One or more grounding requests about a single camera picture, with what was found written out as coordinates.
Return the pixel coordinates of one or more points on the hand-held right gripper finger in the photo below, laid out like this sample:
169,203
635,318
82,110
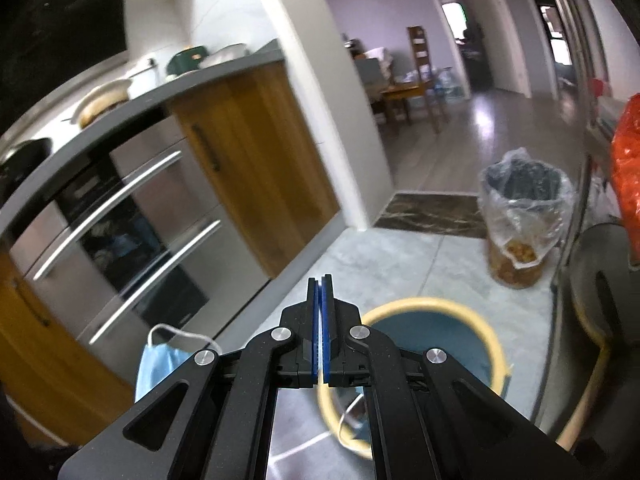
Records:
315,330
327,330

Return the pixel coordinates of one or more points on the teal bin with yellow rim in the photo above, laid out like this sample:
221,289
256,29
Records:
450,345

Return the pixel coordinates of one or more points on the blue face mask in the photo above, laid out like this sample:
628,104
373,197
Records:
155,365

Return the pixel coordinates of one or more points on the trash can with clear bag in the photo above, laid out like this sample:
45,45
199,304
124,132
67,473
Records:
520,195

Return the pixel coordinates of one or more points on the dark marble door threshold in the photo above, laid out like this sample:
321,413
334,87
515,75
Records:
430,215

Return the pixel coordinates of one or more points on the wooden cabinet door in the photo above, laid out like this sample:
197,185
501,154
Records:
45,360
270,170

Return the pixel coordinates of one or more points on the stainless steel built-in oven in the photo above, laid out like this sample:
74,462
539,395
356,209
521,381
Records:
150,195

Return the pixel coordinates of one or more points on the clear water jug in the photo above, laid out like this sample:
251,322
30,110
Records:
445,85

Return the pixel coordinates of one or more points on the grey stool wooden legs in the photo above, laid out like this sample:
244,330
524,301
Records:
600,270

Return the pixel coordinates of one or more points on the grey kitchen countertop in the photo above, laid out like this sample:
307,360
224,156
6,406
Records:
150,97

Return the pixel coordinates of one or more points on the white bowl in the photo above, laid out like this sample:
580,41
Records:
222,55

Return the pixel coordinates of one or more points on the wooden dining chair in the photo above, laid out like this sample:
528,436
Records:
417,50

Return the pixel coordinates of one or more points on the green pot with lid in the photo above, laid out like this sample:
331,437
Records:
185,62

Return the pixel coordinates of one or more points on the round pan with food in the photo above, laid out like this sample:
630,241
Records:
100,102

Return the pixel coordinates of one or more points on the black cookware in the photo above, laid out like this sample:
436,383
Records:
25,155

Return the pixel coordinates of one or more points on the orange red plastic bag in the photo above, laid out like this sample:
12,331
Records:
627,160

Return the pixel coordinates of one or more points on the black range hood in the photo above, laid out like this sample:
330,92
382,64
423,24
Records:
60,25

